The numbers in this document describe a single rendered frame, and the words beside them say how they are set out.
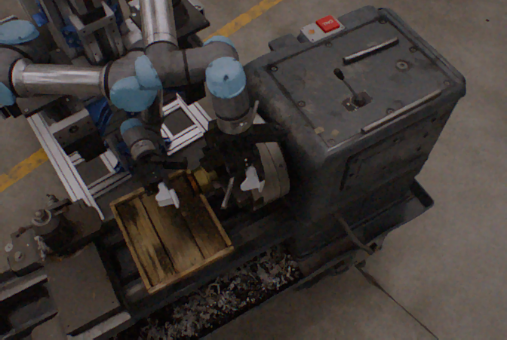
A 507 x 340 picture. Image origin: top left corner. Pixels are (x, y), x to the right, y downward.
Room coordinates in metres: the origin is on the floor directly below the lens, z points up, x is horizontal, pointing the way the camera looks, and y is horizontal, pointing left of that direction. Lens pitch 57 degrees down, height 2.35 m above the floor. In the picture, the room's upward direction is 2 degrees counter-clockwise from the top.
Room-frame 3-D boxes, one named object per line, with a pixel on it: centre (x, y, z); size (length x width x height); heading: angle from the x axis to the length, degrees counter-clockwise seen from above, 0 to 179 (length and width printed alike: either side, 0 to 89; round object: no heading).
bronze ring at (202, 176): (0.72, 0.16, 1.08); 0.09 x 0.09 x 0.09; 27
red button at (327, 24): (1.19, -0.26, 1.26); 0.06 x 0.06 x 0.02; 27
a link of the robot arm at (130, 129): (0.90, 0.39, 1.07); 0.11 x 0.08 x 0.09; 27
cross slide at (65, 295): (0.52, 0.58, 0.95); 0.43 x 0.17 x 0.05; 27
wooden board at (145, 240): (0.65, 0.29, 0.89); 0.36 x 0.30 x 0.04; 27
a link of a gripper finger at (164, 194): (0.67, 0.27, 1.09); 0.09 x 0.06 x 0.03; 27
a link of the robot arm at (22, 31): (1.09, 0.71, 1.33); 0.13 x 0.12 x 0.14; 170
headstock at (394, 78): (0.99, -0.32, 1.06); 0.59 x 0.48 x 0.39; 117
